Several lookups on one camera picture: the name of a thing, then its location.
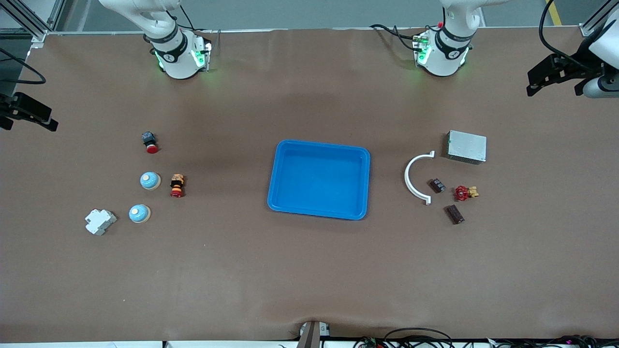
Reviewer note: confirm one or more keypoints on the dark brown rectangular chip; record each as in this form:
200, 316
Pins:
454, 214

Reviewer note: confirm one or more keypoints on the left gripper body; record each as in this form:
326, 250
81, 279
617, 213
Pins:
571, 68

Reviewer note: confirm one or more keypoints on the small black relay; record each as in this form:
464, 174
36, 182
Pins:
437, 185

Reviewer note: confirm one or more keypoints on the white circuit breaker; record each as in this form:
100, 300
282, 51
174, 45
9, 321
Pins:
100, 221

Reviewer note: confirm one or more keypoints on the blue bell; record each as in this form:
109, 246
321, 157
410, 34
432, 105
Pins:
150, 181
140, 213

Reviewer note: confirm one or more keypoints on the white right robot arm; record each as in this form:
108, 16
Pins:
176, 58

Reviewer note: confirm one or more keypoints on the blue plastic tray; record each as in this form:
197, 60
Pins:
319, 183

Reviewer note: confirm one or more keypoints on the red push button switch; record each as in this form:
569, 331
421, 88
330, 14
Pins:
150, 141

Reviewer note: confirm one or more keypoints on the white curved plastic clip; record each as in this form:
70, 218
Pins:
406, 178

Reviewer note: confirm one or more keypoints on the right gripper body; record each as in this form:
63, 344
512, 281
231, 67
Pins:
19, 107

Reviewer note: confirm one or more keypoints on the grey camera stand mount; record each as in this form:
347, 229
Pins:
309, 336

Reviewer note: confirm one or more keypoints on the grey metal power supply box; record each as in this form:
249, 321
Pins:
466, 146

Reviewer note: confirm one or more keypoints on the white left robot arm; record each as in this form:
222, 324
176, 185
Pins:
442, 58

